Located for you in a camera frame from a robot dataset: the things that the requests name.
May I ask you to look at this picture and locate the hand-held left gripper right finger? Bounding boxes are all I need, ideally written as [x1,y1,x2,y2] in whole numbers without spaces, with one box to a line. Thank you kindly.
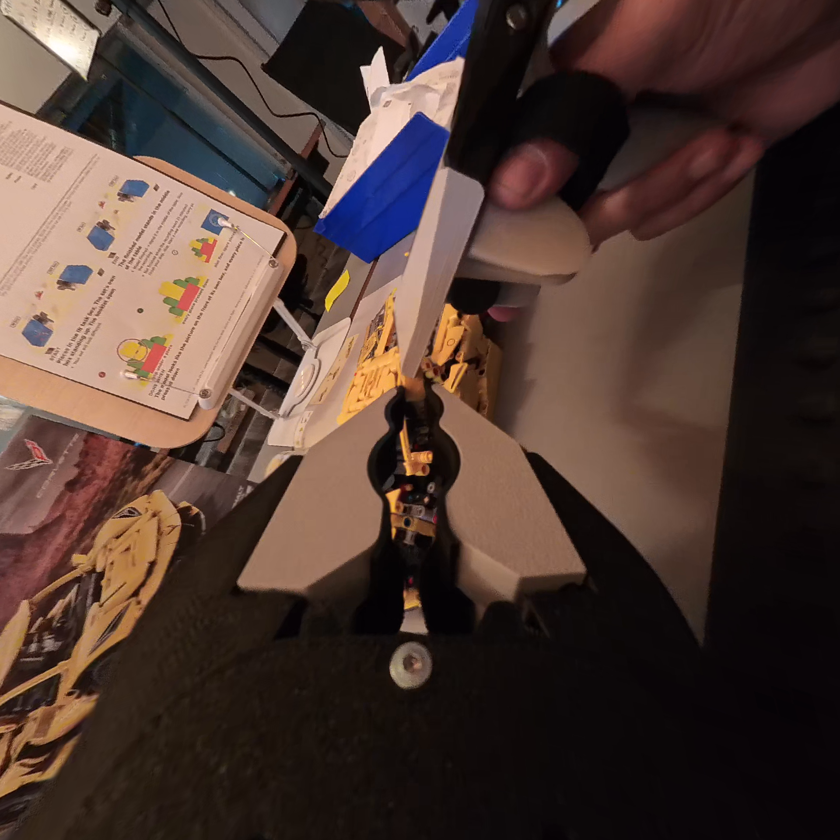
[423,386,587,635]

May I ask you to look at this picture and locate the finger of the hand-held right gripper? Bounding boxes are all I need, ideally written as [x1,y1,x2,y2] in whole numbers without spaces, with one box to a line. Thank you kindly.
[394,167,487,379]

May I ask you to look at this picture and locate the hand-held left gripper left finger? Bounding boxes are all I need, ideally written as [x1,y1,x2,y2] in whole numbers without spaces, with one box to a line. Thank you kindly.
[238,387,408,635]

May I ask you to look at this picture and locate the yellow toy brick car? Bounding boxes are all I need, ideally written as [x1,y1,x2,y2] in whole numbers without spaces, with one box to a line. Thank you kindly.
[336,289,504,616]

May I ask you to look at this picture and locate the grey desk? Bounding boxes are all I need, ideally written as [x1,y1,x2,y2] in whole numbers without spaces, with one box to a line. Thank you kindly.
[262,171,756,645]

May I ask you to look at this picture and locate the person's right hand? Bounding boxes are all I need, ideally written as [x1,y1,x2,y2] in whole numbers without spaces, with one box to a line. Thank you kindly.
[487,0,840,324]

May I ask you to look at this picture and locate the crumpled white printed paper bags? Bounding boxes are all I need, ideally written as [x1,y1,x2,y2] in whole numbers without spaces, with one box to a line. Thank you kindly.
[340,46,462,199]

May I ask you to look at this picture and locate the blue storage bin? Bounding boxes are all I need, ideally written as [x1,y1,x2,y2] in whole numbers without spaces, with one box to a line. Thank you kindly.
[313,0,481,265]

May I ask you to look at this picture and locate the wooden board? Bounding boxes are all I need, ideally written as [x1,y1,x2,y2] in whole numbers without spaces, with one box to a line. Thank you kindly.
[0,101,298,452]

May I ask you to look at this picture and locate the black toy set box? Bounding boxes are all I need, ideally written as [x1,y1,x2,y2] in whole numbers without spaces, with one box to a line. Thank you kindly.
[0,420,265,809]

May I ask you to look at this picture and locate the perforated panel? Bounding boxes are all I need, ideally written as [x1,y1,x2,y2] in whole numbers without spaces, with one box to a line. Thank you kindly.
[704,118,840,657]

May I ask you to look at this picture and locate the printed instruction sheet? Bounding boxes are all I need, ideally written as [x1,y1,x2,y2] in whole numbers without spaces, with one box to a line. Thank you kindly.
[0,104,284,421]

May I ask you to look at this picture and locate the white notice board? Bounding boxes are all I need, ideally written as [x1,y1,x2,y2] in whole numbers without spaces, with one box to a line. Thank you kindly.
[0,0,103,80]

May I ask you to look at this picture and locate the black cable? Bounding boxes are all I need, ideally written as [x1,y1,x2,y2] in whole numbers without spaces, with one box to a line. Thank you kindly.
[154,0,350,160]

